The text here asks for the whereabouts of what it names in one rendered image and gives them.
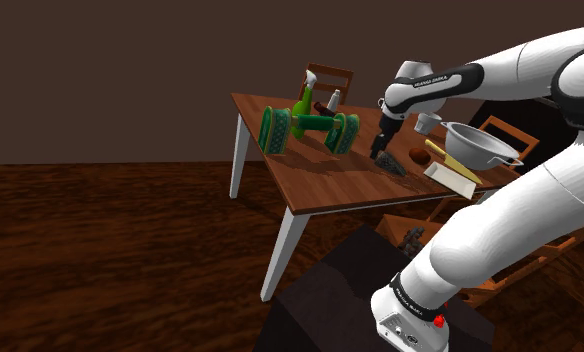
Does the white cup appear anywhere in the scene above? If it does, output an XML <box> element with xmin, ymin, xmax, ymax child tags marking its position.
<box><xmin>413</xmin><ymin>111</ymin><xmax>444</xmax><ymax>137</ymax></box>

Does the dark grey wedge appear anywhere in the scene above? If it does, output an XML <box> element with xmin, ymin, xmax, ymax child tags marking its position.
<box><xmin>373</xmin><ymin>150</ymin><xmax>408</xmax><ymax>178</ymax></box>

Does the brown egg-shaped thing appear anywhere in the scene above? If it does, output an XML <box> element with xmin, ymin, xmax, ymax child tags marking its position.
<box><xmin>408</xmin><ymin>147</ymin><xmax>433</xmax><ymax>166</ymax></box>

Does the dark brown bottle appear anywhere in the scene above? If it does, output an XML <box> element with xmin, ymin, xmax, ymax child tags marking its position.
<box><xmin>313</xmin><ymin>101</ymin><xmax>337</xmax><ymax>119</ymax></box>

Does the green patterned dumbbell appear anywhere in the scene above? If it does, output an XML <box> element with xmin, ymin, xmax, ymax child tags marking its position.
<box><xmin>257</xmin><ymin>106</ymin><xmax>361</xmax><ymax>157</ymax></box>

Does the yellow knife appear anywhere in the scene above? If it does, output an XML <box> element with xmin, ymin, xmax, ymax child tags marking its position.
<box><xmin>423</xmin><ymin>139</ymin><xmax>484</xmax><ymax>186</ymax></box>

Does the white rectangular plate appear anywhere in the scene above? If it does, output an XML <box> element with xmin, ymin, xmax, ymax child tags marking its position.
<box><xmin>422</xmin><ymin>161</ymin><xmax>478</xmax><ymax>201</ymax></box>

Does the wooden table with white legs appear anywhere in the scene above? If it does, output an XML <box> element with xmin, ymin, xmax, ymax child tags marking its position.
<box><xmin>228</xmin><ymin>92</ymin><xmax>528</xmax><ymax>303</ymax></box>

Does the wooden chair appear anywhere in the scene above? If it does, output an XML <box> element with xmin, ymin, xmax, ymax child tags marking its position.
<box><xmin>298</xmin><ymin>61</ymin><xmax>355</xmax><ymax>106</ymax></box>
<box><xmin>477</xmin><ymin>114</ymin><xmax>541</xmax><ymax>169</ymax></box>
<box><xmin>374</xmin><ymin>194</ymin><xmax>584</xmax><ymax>309</ymax></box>

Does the white colander bowl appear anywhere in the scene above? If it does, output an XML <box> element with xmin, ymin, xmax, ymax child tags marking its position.
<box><xmin>439</xmin><ymin>121</ymin><xmax>525</xmax><ymax>172</ymax></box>

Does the green spray bottle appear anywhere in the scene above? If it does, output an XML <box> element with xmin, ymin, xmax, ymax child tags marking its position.
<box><xmin>290</xmin><ymin>69</ymin><xmax>319</xmax><ymax>141</ymax></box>

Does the dark lumpy thing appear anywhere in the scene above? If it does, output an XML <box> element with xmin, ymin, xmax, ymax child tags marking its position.
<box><xmin>398</xmin><ymin>225</ymin><xmax>426</xmax><ymax>260</ymax></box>

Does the dark robot stand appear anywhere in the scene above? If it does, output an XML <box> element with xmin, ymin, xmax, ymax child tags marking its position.
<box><xmin>252</xmin><ymin>224</ymin><xmax>496</xmax><ymax>352</ymax></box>

